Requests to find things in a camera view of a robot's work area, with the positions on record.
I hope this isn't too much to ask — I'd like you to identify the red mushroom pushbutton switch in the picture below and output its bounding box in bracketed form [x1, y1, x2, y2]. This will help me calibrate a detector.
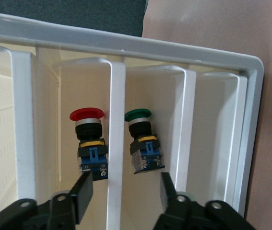
[69, 107, 109, 182]

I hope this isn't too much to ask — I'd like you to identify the white plastic drawer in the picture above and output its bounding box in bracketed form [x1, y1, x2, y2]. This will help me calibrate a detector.
[0, 45, 37, 216]
[125, 65, 197, 209]
[196, 71, 248, 209]
[36, 57, 126, 230]

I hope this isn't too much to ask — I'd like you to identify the green mushroom pushbutton switch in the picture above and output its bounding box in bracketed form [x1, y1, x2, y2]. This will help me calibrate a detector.
[124, 109, 166, 175]

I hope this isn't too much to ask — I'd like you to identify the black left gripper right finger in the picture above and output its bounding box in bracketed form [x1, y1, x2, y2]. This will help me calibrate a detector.
[156, 172, 194, 230]

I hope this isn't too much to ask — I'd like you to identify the white plastic drawer cabinet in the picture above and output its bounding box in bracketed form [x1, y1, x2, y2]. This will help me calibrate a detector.
[0, 11, 264, 218]

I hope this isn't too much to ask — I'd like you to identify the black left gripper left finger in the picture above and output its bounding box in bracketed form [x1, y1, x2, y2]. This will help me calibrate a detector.
[51, 171, 94, 230]

